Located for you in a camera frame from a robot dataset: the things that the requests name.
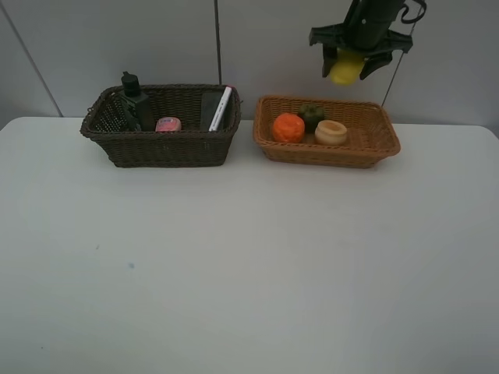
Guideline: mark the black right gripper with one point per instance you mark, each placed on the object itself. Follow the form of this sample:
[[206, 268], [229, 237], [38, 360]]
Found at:
[[363, 38]]

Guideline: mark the yellow lemon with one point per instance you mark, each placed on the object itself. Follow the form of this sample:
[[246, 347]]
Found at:
[[347, 68]]

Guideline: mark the dark purple mangosteen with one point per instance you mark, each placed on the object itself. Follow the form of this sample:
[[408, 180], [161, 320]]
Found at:
[[312, 115]]

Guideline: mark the red orange peach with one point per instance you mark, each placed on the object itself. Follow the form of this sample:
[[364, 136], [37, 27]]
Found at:
[[330, 133]]

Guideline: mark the orange tangerine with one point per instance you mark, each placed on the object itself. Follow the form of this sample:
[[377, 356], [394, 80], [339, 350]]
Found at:
[[288, 128]]

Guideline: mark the white marker pink caps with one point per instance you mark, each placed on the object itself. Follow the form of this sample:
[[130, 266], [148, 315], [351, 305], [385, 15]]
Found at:
[[220, 110]]

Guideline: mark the dark grey whiteboard eraser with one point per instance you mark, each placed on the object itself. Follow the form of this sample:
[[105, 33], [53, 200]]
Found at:
[[209, 104]]

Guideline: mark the pink bottle white cap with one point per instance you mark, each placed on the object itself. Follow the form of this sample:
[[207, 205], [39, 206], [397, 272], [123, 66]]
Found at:
[[168, 124]]

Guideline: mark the dark green pump bottle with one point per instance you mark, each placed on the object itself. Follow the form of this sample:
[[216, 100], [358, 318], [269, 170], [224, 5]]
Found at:
[[136, 105]]

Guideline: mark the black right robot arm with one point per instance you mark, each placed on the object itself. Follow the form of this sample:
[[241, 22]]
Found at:
[[374, 12]]

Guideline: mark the orange wicker basket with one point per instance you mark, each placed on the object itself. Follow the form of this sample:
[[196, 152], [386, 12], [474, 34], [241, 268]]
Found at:
[[370, 135]]

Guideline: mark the dark brown wicker basket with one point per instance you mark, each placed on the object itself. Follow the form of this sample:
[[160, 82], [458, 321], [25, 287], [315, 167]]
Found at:
[[191, 147]]

